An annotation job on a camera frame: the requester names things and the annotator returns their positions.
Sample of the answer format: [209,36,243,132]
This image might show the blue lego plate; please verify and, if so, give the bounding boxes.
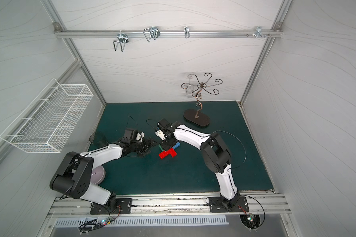
[173,142,181,150]

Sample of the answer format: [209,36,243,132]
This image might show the red lego brick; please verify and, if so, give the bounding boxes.
[169,148,177,157]
[158,151,171,160]

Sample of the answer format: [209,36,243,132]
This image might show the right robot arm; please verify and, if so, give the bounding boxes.
[155,119,239,205]

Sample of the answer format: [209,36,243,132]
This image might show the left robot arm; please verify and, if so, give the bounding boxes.
[49,128,157,205]

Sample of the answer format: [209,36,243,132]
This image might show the dark metal jewelry stand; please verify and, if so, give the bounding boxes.
[181,73,223,127]

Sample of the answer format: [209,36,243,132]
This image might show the metal hook clamp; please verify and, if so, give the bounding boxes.
[143,26,161,42]
[113,33,129,52]
[184,26,190,39]
[245,26,272,39]

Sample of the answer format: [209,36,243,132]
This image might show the black round fan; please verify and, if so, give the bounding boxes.
[240,214,261,230]

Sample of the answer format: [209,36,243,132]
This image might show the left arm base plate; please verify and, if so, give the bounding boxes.
[90,198,133,215]

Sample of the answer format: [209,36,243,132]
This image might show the white wire basket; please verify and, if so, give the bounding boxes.
[0,79,93,154]

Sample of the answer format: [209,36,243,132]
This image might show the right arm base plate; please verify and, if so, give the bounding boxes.
[206,196,249,213]

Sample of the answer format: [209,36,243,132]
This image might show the left black cable bundle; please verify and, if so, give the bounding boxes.
[78,204,122,235]

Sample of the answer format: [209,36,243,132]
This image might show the white slotted cable duct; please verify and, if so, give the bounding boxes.
[54,215,229,228]

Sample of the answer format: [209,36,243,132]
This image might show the aluminium front rail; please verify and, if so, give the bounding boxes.
[47,191,291,218]

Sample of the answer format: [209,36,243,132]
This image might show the aluminium crossbar rail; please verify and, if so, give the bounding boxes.
[54,25,283,39]

